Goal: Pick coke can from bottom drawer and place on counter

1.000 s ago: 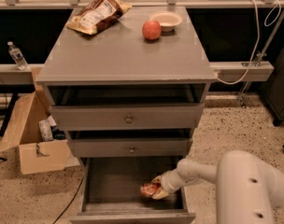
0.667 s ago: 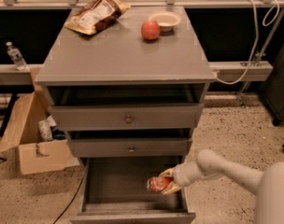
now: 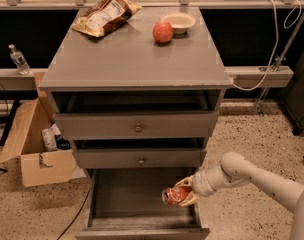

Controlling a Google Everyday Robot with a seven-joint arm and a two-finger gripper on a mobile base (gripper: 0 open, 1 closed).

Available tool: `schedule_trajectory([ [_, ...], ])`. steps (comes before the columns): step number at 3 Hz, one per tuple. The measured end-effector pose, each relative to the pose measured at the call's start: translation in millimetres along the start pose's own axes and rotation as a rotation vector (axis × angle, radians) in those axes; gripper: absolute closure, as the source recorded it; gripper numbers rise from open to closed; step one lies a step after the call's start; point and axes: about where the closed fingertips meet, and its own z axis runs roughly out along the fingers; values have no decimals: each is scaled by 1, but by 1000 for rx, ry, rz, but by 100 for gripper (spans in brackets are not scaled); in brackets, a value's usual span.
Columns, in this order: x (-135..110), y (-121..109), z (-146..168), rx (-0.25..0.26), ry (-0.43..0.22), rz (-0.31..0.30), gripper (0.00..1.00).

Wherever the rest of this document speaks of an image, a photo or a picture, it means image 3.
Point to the grey drawer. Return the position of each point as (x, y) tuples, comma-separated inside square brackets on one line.
[(140, 153), (126, 204), (135, 115)]

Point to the can inside cardboard box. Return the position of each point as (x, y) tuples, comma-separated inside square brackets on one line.
[(49, 140)]

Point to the red apple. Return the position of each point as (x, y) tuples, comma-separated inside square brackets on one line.
[(162, 32)]

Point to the clear water bottle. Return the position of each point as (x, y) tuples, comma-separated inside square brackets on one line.
[(19, 60)]

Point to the red coke can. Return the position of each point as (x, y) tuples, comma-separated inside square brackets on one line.
[(175, 195)]

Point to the grey top drawer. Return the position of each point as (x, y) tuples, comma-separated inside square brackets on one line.
[(135, 115)]

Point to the open cardboard box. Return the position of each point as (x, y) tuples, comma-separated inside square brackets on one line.
[(25, 141)]

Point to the white bowl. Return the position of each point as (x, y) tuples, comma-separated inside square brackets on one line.
[(181, 22)]

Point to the brown chip bag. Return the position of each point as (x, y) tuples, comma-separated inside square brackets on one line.
[(105, 17)]

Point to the metal stand pole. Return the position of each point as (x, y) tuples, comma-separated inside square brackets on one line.
[(263, 93)]

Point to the grey bottom drawer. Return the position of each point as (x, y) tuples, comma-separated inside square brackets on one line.
[(126, 204)]

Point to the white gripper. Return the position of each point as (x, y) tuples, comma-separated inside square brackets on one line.
[(199, 183)]

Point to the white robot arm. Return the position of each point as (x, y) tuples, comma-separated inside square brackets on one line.
[(235, 170)]

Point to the grey drawer cabinet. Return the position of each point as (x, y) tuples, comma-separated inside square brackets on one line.
[(130, 60)]

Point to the grey middle drawer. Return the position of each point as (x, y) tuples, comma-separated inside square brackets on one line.
[(140, 153)]

